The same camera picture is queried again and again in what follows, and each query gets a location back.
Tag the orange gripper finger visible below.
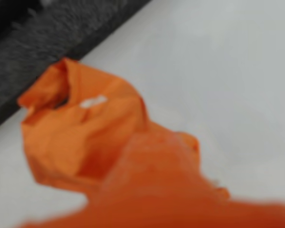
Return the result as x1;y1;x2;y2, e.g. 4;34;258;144
19;132;285;228

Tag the orange paper wad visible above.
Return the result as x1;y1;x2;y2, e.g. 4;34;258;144
17;58;230;202

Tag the grey foam border strip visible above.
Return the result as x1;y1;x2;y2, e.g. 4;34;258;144
0;0;154;133

